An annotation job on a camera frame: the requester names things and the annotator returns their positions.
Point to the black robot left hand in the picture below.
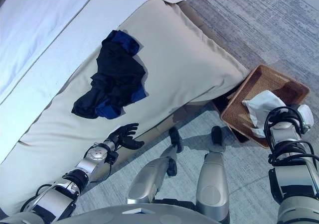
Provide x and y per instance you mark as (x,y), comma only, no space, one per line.
(127,137)

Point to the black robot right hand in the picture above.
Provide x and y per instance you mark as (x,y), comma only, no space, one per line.
(306,117)

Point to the blue shorts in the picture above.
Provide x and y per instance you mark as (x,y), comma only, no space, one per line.
(109,109)

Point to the white garment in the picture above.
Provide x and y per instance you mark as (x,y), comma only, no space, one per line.
(261,104)

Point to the black garment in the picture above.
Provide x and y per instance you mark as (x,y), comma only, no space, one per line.
(117,72)

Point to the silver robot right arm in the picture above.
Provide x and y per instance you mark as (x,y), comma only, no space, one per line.
(294,179)

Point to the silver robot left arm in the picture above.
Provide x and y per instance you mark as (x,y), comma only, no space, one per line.
(97,154)

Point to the brown wicker basket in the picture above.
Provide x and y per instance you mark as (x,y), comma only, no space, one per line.
(269,82)

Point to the beige bed cover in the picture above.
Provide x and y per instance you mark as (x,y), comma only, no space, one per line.
(187,67)

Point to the grey robot torso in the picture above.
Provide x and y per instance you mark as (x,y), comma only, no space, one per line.
(99,216)

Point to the grey textured rug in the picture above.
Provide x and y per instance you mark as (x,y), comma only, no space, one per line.
(261,22)

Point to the white duvet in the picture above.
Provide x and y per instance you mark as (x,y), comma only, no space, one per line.
(37,22)

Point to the tan bed frame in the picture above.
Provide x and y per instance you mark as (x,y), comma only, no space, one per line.
(154,132)

